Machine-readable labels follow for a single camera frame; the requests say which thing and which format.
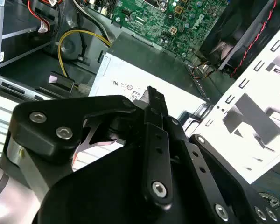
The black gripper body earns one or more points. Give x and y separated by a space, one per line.
102 198

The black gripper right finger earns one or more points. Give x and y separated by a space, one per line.
200 163

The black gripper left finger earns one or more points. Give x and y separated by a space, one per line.
60 112

